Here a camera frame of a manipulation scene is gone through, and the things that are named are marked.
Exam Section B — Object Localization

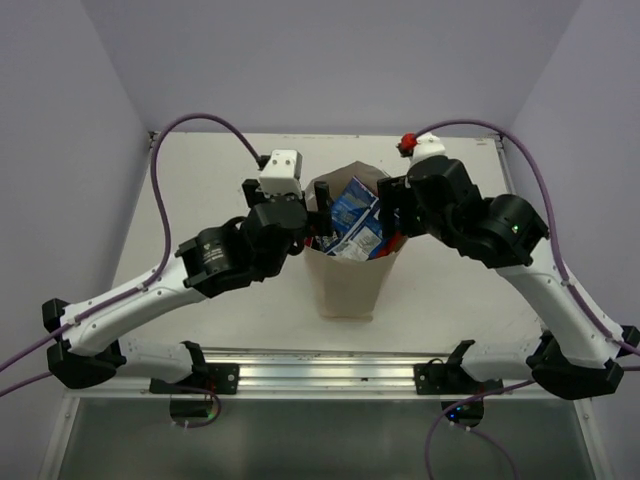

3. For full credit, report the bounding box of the blue cookie packet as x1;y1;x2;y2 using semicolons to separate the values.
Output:
317;177;388;261

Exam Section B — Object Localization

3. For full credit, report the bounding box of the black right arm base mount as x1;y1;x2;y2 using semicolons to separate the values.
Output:
413;359;504;395

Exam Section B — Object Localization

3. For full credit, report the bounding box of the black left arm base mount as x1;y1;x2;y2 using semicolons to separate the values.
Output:
149;363;240;395

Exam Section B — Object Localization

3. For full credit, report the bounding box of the red Doritos chip bag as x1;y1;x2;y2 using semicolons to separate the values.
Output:
374;232;406;259

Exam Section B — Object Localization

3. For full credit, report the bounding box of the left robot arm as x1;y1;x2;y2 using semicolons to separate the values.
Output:
42;180;332;393

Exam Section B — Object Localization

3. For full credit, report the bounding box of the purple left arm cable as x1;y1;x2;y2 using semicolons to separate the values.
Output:
0;113;266;431

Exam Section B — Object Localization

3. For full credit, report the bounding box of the aluminium table frame rail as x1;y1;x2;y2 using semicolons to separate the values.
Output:
38;131;616;480

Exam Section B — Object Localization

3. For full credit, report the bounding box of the white paper bag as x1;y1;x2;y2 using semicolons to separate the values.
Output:
303;161;407;321

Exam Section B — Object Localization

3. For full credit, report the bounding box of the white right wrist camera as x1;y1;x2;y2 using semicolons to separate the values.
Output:
396;132;446;167

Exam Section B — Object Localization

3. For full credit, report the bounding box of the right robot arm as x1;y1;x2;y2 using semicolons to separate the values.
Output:
377;155;639;400

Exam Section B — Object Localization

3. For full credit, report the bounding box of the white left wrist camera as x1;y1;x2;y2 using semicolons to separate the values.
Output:
258;149;303;199

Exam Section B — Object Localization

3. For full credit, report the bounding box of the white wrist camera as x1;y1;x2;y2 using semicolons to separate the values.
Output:
396;132;446;167
258;149;303;199

